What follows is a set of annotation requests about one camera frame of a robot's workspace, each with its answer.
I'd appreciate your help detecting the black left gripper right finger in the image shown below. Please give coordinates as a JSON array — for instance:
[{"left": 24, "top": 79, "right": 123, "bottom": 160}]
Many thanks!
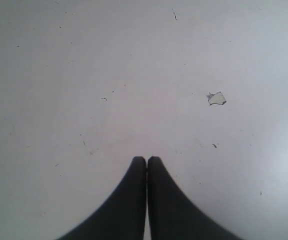
[{"left": 147, "top": 156, "right": 239, "bottom": 240}]

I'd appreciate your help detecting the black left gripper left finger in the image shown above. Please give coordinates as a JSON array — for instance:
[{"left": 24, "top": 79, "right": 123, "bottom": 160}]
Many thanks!
[{"left": 60, "top": 156, "right": 147, "bottom": 240}]

